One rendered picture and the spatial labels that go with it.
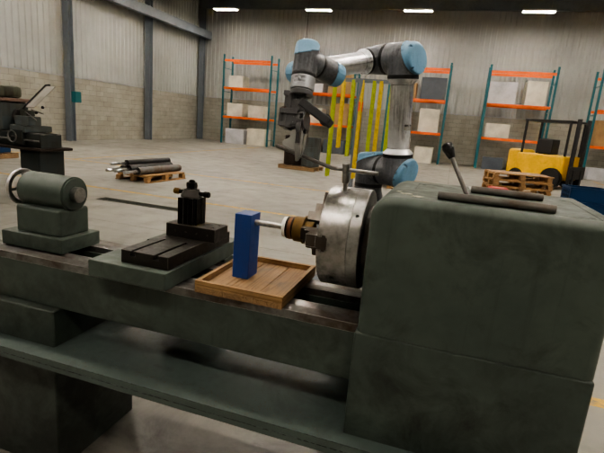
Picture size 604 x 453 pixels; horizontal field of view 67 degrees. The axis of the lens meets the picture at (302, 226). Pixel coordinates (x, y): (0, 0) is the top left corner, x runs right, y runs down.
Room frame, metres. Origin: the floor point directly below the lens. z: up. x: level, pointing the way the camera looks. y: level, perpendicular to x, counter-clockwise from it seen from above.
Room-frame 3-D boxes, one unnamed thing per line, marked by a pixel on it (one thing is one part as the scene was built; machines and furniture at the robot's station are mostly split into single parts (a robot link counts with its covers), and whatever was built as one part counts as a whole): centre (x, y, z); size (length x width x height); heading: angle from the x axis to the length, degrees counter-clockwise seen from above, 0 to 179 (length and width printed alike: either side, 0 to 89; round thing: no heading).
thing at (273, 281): (1.50, 0.13, 0.88); 0.36 x 0.30 x 0.04; 163
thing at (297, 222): (1.46, 0.00, 1.08); 0.09 x 0.09 x 0.09; 73
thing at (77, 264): (1.52, 0.20, 0.77); 2.10 x 0.34 x 0.18; 73
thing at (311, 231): (1.35, -0.04, 1.08); 0.12 x 0.11 x 0.05; 163
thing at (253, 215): (1.52, 0.19, 1.00); 0.08 x 0.06 x 0.23; 163
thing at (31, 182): (1.77, 1.01, 1.01); 0.30 x 0.20 x 0.29; 73
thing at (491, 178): (10.00, -4.60, 0.36); 1.26 x 0.86 x 0.73; 84
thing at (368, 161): (1.91, -0.27, 1.27); 0.13 x 0.12 x 0.14; 42
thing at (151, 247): (1.61, 0.44, 0.95); 0.43 x 0.18 x 0.04; 163
